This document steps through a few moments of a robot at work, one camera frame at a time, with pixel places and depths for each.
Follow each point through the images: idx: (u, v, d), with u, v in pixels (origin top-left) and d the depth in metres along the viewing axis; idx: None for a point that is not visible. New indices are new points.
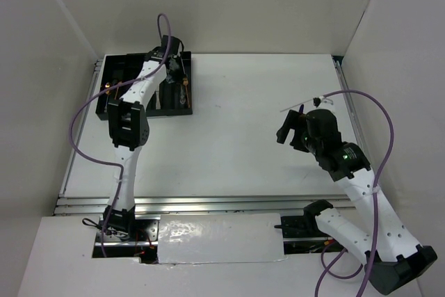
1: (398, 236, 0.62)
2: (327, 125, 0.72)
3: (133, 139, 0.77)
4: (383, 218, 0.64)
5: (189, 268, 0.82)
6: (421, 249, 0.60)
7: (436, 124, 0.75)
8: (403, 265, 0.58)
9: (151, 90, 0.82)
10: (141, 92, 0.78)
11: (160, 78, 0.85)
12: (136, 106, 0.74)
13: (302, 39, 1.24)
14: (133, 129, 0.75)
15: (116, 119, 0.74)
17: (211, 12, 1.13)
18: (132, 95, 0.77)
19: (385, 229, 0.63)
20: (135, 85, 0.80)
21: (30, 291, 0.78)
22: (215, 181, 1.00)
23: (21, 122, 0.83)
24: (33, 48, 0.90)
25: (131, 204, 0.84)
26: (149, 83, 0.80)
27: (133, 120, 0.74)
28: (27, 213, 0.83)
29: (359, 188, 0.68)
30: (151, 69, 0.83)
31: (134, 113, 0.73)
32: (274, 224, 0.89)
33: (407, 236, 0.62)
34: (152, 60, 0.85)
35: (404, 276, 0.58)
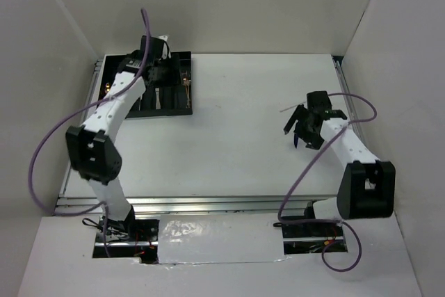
1: (358, 151, 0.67)
2: (318, 97, 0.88)
3: (100, 173, 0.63)
4: (348, 142, 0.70)
5: (189, 268, 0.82)
6: (379, 160, 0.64)
7: (435, 124, 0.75)
8: (359, 165, 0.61)
9: (124, 109, 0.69)
10: (108, 116, 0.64)
11: (134, 95, 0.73)
12: (100, 135, 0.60)
13: (302, 39, 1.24)
14: (99, 162, 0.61)
15: (78, 152, 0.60)
17: (211, 11, 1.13)
18: (96, 120, 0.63)
19: (348, 146, 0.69)
20: (101, 106, 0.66)
21: (30, 290, 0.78)
22: (215, 182, 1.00)
23: (21, 122, 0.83)
24: (33, 48, 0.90)
25: (129, 206, 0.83)
26: (119, 103, 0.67)
27: (97, 153, 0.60)
28: (27, 213, 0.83)
29: (332, 125, 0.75)
30: (123, 86, 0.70)
31: (97, 145, 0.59)
32: (273, 222, 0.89)
33: (366, 154, 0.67)
34: (126, 74, 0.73)
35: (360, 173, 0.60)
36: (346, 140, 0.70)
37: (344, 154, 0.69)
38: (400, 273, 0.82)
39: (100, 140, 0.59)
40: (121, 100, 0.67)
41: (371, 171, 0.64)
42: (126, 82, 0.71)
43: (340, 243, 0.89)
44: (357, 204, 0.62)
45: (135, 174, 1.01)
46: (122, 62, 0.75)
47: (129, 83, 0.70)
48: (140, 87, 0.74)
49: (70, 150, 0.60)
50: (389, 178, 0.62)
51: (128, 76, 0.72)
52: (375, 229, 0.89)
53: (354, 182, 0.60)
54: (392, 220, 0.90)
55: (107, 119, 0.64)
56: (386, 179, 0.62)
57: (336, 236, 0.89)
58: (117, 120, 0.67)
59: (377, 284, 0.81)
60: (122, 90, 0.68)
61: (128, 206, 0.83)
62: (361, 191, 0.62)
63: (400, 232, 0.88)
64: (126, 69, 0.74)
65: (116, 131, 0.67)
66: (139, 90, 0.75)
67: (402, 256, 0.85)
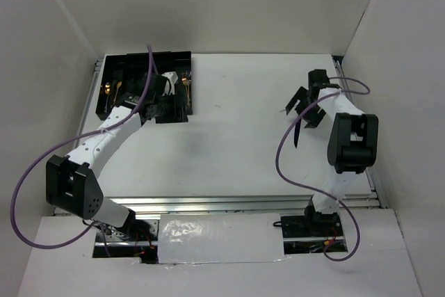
1: (348, 108, 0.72)
2: (316, 75, 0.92)
3: (74, 211, 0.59)
4: (340, 101, 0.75)
5: (190, 268, 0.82)
6: (365, 113, 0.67)
7: (435, 124, 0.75)
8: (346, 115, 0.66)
9: (114, 145, 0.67)
10: (96, 149, 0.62)
11: (128, 131, 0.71)
12: (83, 168, 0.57)
13: (302, 39, 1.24)
14: (74, 199, 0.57)
15: (55, 185, 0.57)
17: (211, 11, 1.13)
18: (83, 154, 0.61)
19: (338, 104, 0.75)
20: (92, 138, 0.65)
21: (30, 290, 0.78)
22: (215, 182, 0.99)
23: (21, 122, 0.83)
24: (33, 48, 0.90)
25: (127, 211, 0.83)
26: (110, 137, 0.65)
27: (76, 187, 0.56)
28: (27, 213, 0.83)
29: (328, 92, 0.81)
30: (118, 120, 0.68)
31: (78, 177, 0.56)
32: (272, 222, 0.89)
33: (354, 109, 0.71)
34: (123, 108, 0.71)
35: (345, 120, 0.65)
36: (338, 101, 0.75)
37: (335, 112, 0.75)
38: (401, 273, 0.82)
39: (82, 174, 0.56)
40: (112, 134, 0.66)
41: (358, 124, 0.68)
42: (122, 117, 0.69)
43: (340, 243, 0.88)
44: (345, 151, 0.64)
45: (135, 174, 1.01)
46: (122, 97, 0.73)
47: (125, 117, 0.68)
48: (136, 123, 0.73)
49: (48, 181, 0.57)
50: (373, 129, 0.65)
51: (125, 110, 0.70)
52: (375, 229, 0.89)
53: (341, 126, 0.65)
54: (393, 220, 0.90)
55: (94, 152, 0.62)
56: (370, 129, 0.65)
57: (336, 236, 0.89)
58: (104, 154, 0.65)
59: (377, 284, 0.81)
60: (115, 124, 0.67)
61: (123, 212, 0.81)
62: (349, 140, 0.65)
63: (400, 232, 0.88)
64: (124, 104, 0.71)
65: (101, 165, 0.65)
66: (134, 126, 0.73)
67: (403, 256, 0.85)
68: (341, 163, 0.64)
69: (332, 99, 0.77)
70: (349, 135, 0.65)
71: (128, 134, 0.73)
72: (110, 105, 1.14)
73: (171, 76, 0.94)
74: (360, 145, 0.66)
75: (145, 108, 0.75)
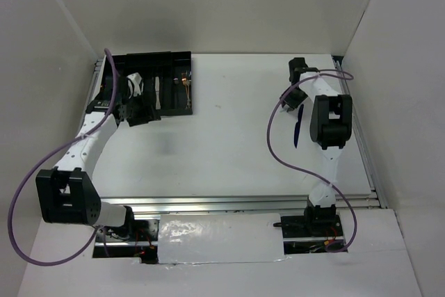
1: (325, 91, 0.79)
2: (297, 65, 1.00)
3: (77, 220, 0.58)
4: (318, 85, 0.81)
5: (190, 268, 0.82)
6: (341, 94, 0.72)
7: (435, 124, 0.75)
8: (323, 98, 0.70)
9: (97, 147, 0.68)
10: (83, 154, 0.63)
11: (108, 132, 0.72)
12: (77, 172, 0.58)
13: (302, 38, 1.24)
14: (75, 206, 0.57)
15: (51, 199, 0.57)
17: (211, 11, 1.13)
18: (71, 161, 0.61)
19: (316, 89, 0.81)
20: (74, 145, 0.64)
21: (30, 290, 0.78)
22: (214, 182, 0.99)
23: (21, 122, 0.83)
24: (32, 49, 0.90)
25: (124, 209, 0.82)
26: (93, 139, 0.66)
27: (73, 193, 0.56)
28: (28, 213, 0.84)
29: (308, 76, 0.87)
30: (94, 124, 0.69)
31: (72, 182, 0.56)
32: (273, 223, 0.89)
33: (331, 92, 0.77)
34: (96, 113, 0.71)
35: (322, 103, 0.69)
36: (318, 85, 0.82)
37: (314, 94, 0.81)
38: (401, 273, 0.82)
39: (75, 178, 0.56)
40: (94, 136, 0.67)
41: (334, 105, 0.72)
42: (97, 120, 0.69)
43: (341, 243, 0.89)
44: (325, 129, 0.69)
45: (135, 175, 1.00)
46: (90, 102, 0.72)
47: (101, 119, 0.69)
48: (112, 124, 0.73)
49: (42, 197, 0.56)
50: (348, 106, 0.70)
51: (100, 115, 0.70)
52: (375, 229, 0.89)
53: (319, 110, 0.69)
54: (393, 220, 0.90)
55: (82, 156, 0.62)
56: (346, 107, 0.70)
57: (336, 236, 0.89)
58: (92, 158, 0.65)
59: (377, 284, 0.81)
60: (94, 126, 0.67)
61: (124, 211, 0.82)
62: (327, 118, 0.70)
63: (400, 232, 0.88)
64: (95, 110, 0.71)
65: (91, 170, 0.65)
66: (110, 128, 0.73)
67: (402, 256, 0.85)
68: (322, 140, 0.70)
69: (312, 83, 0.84)
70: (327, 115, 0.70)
71: (108, 136, 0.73)
72: None
73: (134, 78, 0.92)
74: (337, 120, 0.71)
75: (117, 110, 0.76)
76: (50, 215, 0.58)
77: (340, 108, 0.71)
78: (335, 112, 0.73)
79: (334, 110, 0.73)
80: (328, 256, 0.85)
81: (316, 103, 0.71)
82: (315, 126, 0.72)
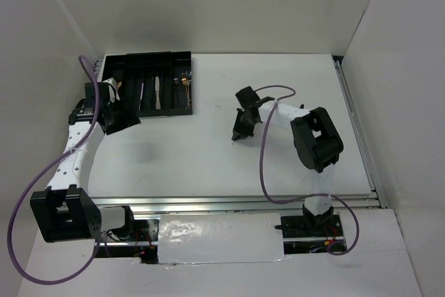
1: (294, 112, 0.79)
2: (247, 91, 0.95)
3: (79, 234, 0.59)
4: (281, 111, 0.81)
5: (190, 268, 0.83)
6: (311, 110, 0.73)
7: (435, 124, 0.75)
8: (300, 120, 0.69)
9: (87, 159, 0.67)
10: (75, 169, 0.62)
11: (95, 142, 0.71)
12: (71, 191, 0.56)
13: (302, 38, 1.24)
14: (75, 222, 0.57)
15: (49, 218, 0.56)
17: (211, 11, 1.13)
18: (63, 179, 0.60)
19: (284, 115, 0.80)
20: (65, 161, 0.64)
21: (30, 290, 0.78)
22: (214, 182, 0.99)
23: (20, 122, 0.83)
24: (31, 49, 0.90)
25: (124, 209, 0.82)
26: (83, 152, 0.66)
27: (71, 211, 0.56)
28: (27, 213, 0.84)
29: (265, 107, 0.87)
30: (81, 135, 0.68)
31: (69, 201, 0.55)
32: (274, 224, 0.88)
33: (300, 110, 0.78)
34: (80, 123, 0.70)
35: (300, 124, 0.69)
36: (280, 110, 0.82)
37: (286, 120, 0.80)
38: (401, 273, 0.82)
39: (71, 195, 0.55)
40: (84, 149, 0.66)
41: (311, 121, 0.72)
42: (83, 131, 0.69)
43: (341, 243, 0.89)
44: (318, 151, 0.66)
45: (135, 175, 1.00)
46: (72, 113, 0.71)
47: (87, 130, 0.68)
48: (99, 133, 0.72)
49: (39, 219, 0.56)
50: (325, 118, 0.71)
51: (85, 124, 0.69)
52: (375, 229, 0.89)
53: (302, 133, 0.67)
54: (393, 220, 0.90)
55: (74, 172, 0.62)
56: (324, 119, 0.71)
57: (336, 236, 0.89)
58: (84, 171, 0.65)
59: (377, 284, 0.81)
60: (81, 139, 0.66)
61: (124, 213, 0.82)
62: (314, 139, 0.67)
63: (400, 232, 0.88)
64: (78, 120, 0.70)
65: (85, 181, 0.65)
66: (97, 137, 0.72)
67: (403, 256, 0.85)
68: (320, 163, 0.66)
69: (277, 113, 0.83)
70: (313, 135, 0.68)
71: (97, 145, 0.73)
72: None
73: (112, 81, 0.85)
74: (324, 136, 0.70)
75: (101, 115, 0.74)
76: (51, 234, 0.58)
77: (320, 123, 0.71)
78: (315, 129, 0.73)
79: (313, 127, 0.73)
80: (328, 256, 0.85)
81: (294, 128, 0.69)
82: (306, 154, 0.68)
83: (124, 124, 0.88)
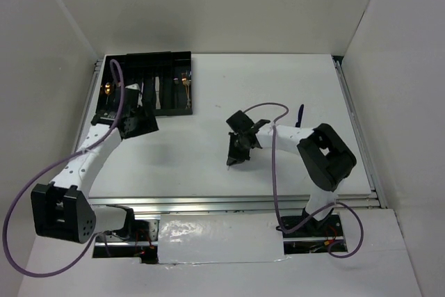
1: (297, 133, 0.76)
2: (238, 117, 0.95)
3: (68, 236, 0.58)
4: (282, 133, 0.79)
5: (190, 268, 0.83)
6: (315, 128, 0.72)
7: (435, 124, 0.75)
8: (306, 142, 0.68)
9: (97, 163, 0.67)
10: (81, 170, 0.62)
11: (110, 147, 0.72)
12: (71, 192, 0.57)
13: (302, 38, 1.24)
14: (68, 223, 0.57)
15: (45, 212, 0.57)
17: (211, 11, 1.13)
18: (68, 177, 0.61)
19: (286, 137, 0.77)
20: (74, 159, 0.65)
21: (30, 289, 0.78)
22: (214, 182, 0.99)
23: (20, 122, 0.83)
24: (32, 49, 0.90)
25: (126, 211, 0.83)
26: (94, 154, 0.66)
27: (67, 211, 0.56)
28: (27, 212, 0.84)
29: (265, 131, 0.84)
30: (97, 138, 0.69)
31: (67, 201, 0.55)
32: (274, 225, 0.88)
33: (304, 129, 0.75)
34: (101, 125, 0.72)
35: (308, 147, 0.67)
36: (281, 133, 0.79)
37: (291, 143, 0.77)
38: (400, 273, 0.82)
39: (70, 197, 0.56)
40: (95, 151, 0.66)
41: (317, 138, 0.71)
42: (101, 134, 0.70)
43: (341, 243, 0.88)
44: (332, 171, 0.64)
45: (135, 175, 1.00)
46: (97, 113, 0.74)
47: (105, 133, 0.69)
48: (116, 139, 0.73)
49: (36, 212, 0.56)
50: (331, 134, 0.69)
51: (104, 128, 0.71)
52: (375, 229, 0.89)
53: (313, 157, 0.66)
54: (392, 220, 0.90)
55: (79, 173, 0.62)
56: (330, 135, 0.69)
57: (336, 236, 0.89)
58: (90, 174, 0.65)
59: (377, 284, 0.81)
60: (96, 141, 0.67)
61: (124, 214, 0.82)
62: (325, 159, 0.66)
63: (400, 232, 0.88)
64: (101, 122, 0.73)
65: (89, 185, 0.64)
66: (114, 143, 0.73)
67: (403, 256, 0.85)
68: (336, 181, 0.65)
69: (279, 137, 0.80)
70: (322, 156, 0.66)
71: (111, 151, 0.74)
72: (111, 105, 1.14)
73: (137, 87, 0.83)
74: (333, 153, 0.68)
75: (123, 122, 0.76)
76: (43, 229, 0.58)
77: (327, 140, 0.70)
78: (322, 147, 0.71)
79: (320, 146, 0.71)
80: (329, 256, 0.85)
81: (303, 152, 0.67)
82: (319, 176, 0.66)
83: (140, 131, 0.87)
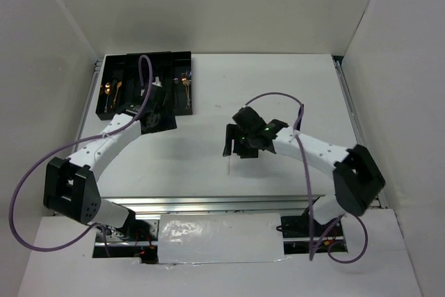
1: (327, 151, 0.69)
2: (248, 115, 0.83)
3: (70, 214, 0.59)
4: (309, 148, 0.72)
5: (190, 267, 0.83)
6: (350, 149, 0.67)
7: (435, 124, 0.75)
8: (343, 167, 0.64)
9: (113, 149, 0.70)
10: (96, 153, 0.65)
11: (129, 135, 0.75)
12: (83, 171, 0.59)
13: (302, 38, 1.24)
14: (73, 201, 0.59)
15: (54, 186, 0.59)
17: (211, 11, 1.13)
18: (84, 156, 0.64)
19: (316, 154, 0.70)
20: (94, 142, 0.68)
21: (30, 289, 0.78)
22: (214, 182, 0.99)
23: (20, 122, 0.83)
24: (32, 49, 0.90)
25: (128, 211, 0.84)
26: (112, 142, 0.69)
27: (75, 188, 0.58)
28: (27, 212, 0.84)
29: (284, 139, 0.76)
30: (119, 126, 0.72)
31: (76, 178, 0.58)
32: (274, 224, 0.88)
33: (335, 147, 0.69)
34: (124, 115, 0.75)
35: (345, 173, 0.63)
36: (306, 147, 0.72)
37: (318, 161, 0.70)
38: (400, 273, 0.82)
39: (81, 175, 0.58)
40: (114, 139, 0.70)
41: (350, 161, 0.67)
42: (122, 123, 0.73)
43: (341, 243, 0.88)
44: (363, 198, 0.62)
45: (135, 176, 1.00)
46: (126, 103, 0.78)
47: (126, 123, 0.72)
48: (135, 130, 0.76)
49: (48, 183, 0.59)
50: (367, 159, 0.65)
51: (126, 117, 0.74)
52: (375, 229, 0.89)
53: (348, 183, 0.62)
54: (393, 220, 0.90)
55: (95, 156, 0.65)
56: (367, 161, 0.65)
57: (336, 236, 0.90)
58: (105, 158, 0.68)
59: (377, 284, 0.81)
60: (116, 129, 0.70)
61: (126, 213, 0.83)
62: (359, 186, 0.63)
63: (400, 232, 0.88)
64: (125, 112, 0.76)
65: (101, 168, 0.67)
66: (133, 133, 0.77)
67: (403, 256, 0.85)
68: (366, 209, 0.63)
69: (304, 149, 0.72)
70: (357, 182, 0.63)
71: (129, 140, 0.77)
72: (110, 105, 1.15)
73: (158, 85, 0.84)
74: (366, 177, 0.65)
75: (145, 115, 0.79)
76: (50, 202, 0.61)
77: (359, 162, 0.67)
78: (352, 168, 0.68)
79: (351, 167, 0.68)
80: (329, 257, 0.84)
81: (339, 179, 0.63)
82: (349, 200, 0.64)
83: (161, 129, 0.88)
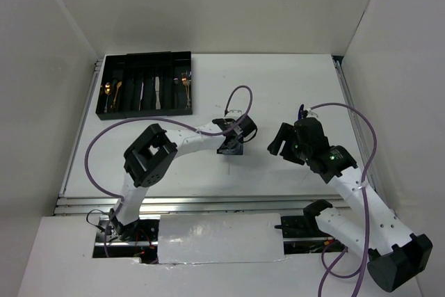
1: (390, 226, 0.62)
2: (313, 130, 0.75)
3: (138, 173, 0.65)
4: (374, 209, 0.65)
5: (189, 267, 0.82)
6: (414, 238, 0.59)
7: (437, 124, 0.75)
8: (402, 257, 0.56)
9: (197, 146, 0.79)
10: (185, 140, 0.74)
11: (213, 143, 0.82)
12: (170, 146, 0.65)
13: (303, 38, 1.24)
14: (149, 162, 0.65)
15: (142, 143, 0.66)
17: (212, 12, 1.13)
18: (176, 136, 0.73)
19: (376, 225, 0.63)
20: (187, 130, 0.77)
21: (30, 289, 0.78)
22: (215, 182, 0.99)
23: (19, 122, 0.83)
24: (32, 49, 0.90)
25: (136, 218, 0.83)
26: (199, 138, 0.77)
27: (157, 156, 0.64)
28: (26, 212, 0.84)
29: (348, 184, 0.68)
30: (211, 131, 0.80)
31: (164, 150, 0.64)
32: (274, 224, 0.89)
33: (400, 226, 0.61)
34: (217, 124, 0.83)
35: (402, 267, 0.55)
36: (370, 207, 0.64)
37: (374, 229, 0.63)
38: None
39: (167, 149, 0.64)
40: (202, 138, 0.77)
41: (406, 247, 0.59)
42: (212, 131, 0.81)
43: (340, 243, 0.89)
44: (398, 283, 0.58)
45: None
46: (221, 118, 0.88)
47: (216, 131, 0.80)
48: (217, 142, 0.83)
49: (142, 137, 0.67)
50: (427, 255, 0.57)
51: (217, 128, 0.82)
52: None
53: (396, 275, 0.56)
54: None
55: (183, 141, 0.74)
56: (425, 257, 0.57)
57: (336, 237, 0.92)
58: (187, 148, 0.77)
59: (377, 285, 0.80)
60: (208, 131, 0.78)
61: (138, 216, 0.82)
62: (404, 275, 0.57)
63: None
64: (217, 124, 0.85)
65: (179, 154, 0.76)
66: (215, 144, 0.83)
67: None
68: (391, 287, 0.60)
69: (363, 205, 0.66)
70: (405, 273, 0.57)
71: (210, 147, 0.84)
72: (110, 105, 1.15)
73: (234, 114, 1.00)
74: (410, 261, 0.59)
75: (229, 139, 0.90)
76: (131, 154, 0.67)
77: (416, 254, 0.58)
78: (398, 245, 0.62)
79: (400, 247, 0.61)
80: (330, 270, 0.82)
81: (390, 263, 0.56)
82: (380, 276, 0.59)
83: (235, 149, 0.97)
